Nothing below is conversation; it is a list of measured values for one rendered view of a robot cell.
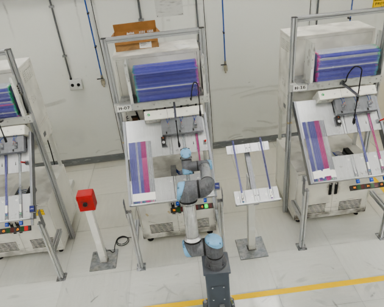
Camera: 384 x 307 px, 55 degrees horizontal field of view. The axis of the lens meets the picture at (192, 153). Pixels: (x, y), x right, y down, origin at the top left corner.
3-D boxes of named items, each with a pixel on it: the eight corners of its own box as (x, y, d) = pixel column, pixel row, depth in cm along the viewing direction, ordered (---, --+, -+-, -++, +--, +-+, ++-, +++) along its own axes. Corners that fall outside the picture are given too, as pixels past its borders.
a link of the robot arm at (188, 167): (197, 173, 264) (196, 158, 265) (182, 175, 264) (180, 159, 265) (197, 173, 272) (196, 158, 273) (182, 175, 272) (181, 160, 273)
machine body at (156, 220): (216, 235, 355) (213, 183, 323) (144, 244, 353) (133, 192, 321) (208, 194, 410) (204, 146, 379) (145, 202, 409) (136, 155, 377)
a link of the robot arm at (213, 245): (224, 258, 244) (224, 243, 237) (204, 260, 244) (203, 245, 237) (222, 245, 254) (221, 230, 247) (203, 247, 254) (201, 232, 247)
